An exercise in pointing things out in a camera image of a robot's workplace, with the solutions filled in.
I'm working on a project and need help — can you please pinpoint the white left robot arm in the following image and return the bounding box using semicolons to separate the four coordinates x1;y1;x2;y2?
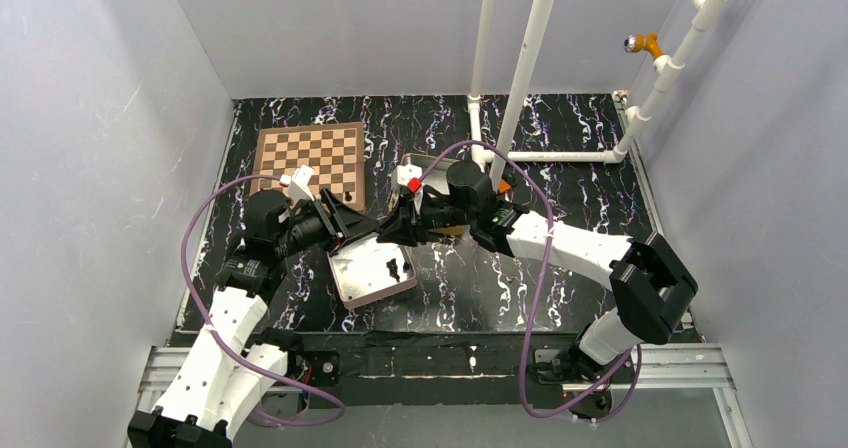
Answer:
127;189;378;447

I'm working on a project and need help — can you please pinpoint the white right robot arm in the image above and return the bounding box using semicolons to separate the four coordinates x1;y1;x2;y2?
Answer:
378;161;698;370

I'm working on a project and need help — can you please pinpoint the black chess bishop piece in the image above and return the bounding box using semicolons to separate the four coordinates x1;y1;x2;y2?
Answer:
386;258;400;283

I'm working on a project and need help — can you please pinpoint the wooden chess board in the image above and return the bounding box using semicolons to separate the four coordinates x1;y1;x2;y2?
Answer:
253;122;366;212

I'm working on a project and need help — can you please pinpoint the gold-rimmed tin tray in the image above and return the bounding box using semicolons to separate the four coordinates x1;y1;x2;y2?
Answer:
391;153;459;193

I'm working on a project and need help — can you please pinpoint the pink-rimmed silver tin tray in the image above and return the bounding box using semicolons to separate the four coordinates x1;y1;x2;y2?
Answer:
328;234;417;310

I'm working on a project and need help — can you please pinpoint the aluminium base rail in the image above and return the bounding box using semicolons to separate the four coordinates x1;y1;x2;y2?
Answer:
125;345;753;448

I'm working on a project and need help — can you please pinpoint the white PVC pipe frame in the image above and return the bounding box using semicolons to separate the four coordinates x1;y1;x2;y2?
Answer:
497;0;731;164

